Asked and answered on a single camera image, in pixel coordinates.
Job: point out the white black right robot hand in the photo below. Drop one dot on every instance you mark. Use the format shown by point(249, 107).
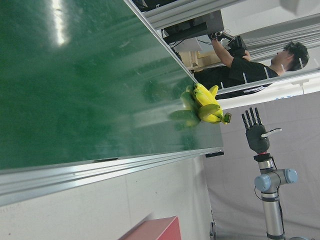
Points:
point(256, 137)

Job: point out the yellow plastic banana bunch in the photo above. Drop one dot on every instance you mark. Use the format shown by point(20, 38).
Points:
point(207, 105)

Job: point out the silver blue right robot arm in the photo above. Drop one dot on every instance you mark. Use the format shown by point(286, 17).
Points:
point(271, 200)

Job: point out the pink plastic basket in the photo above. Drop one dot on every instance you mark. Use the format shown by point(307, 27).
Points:
point(160, 230)

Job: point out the grey backdrop curtain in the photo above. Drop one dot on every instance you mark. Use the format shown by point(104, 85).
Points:
point(232, 187)

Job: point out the person in black shirt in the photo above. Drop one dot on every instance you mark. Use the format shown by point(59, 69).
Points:
point(240, 70)

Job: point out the black handheld controller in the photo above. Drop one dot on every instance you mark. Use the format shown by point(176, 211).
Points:
point(237, 43)

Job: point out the light wooden box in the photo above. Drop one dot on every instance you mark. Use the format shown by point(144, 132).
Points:
point(200, 58)

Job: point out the green conveyor belt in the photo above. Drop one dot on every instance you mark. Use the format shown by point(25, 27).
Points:
point(75, 75)

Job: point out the white rail with slats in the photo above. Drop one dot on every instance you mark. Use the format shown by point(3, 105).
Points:
point(275, 83)

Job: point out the grey aluminium frame beam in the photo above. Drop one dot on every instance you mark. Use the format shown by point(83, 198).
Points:
point(275, 35)

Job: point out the aluminium frame post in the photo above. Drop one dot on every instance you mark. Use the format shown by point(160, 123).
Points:
point(175, 12)

